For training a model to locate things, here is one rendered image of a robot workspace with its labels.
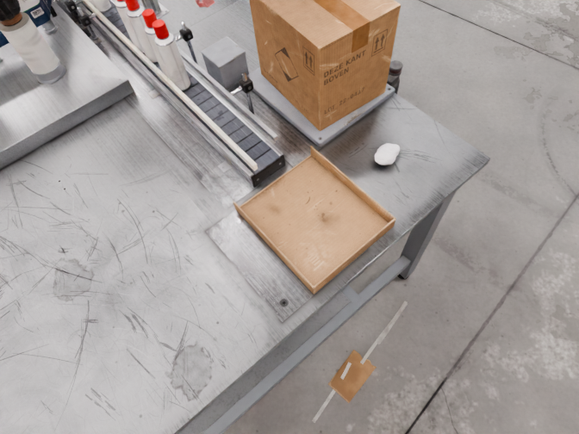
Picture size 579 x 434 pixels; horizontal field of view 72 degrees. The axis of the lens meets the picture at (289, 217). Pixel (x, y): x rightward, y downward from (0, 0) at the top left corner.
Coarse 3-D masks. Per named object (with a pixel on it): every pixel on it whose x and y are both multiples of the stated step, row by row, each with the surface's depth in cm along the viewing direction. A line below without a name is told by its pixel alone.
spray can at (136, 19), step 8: (128, 0) 109; (136, 0) 110; (128, 8) 111; (136, 8) 111; (144, 8) 114; (128, 16) 113; (136, 16) 112; (136, 24) 114; (144, 24) 115; (136, 32) 117; (144, 32) 116; (144, 40) 119; (144, 48) 121; (152, 48) 121; (152, 56) 123
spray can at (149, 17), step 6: (144, 12) 105; (150, 12) 105; (144, 18) 105; (150, 18) 105; (156, 18) 106; (150, 24) 106; (150, 30) 107; (150, 36) 108; (150, 42) 111; (156, 48) 112; (156, 54) 114; (162, 60) 115; (162, 66) 117
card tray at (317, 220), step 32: (320, 160) 107; (288, 192) 104; (320, 192) 103; (352, 192) 103; (256, 224) 100; (288, 224) 99; (320, 224) 99; (352, 224) 98; (384, 224) 98; (288, 256) 95; (320, 256) 95; (352, 256) 91; (320, 288) 91
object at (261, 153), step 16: (96, 16) 140; (112, 16) 140; (112, 32) 135; (128, 48) 130; (144, 64) 126; (160, 80) 122; (192, 80) 121; (176, 96) 121; (192, 96) 117; (208, 96) 117; (192, 112) 114; (208, 112) 114; (224, 112) 113; (208, 128) 114; (224, 128) 110; (240, 128) 110; (224, 144) 108; (240, 144) 107; (256, 144) 107; (240, 160) 105; (256, 160) 104; (272, 160) 104
